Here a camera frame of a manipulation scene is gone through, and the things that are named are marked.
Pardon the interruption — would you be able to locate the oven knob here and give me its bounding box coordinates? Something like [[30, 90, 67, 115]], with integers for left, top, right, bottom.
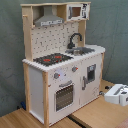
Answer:
[[72, 66, 78, 72], [54, 73, 60, 79]]

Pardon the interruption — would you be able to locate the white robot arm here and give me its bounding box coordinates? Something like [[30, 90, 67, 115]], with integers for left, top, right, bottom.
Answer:
[[99, 84, 128, 106]]

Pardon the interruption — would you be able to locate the black stove top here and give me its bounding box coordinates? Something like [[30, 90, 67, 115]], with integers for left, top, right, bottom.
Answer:
[[34, 53, 71, 66]]

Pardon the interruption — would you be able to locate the left oven knob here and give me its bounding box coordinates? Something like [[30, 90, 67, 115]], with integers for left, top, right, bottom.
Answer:
[[54, 73, 60, 79]]

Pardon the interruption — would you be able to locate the oven door with window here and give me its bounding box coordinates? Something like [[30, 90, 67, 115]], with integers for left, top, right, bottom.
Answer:
[[55, 81, 74, 111]]

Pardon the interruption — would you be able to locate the white cupboard door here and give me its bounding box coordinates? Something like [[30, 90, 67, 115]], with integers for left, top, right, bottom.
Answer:
[[80, 55, 102, 106]]

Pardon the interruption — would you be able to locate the metal toy sink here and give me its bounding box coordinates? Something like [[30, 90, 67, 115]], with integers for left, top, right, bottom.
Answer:
[[66, 47, 94, 56]]

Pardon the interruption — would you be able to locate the right oven knob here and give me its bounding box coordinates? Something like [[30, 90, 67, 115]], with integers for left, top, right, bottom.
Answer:
[[72, 66, 78, 72]]

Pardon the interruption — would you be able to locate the grey range hood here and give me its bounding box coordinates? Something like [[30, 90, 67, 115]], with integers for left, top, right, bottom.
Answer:
[[35, 6, 64, 27]]

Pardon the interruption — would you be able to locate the wooden toy kitchen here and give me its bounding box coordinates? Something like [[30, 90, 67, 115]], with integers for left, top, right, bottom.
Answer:
[[22, 2, 105, 127]]

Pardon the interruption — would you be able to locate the black toy faucet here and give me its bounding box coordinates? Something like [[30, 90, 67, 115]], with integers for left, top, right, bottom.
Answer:
[[67, 33, 82, 49]]

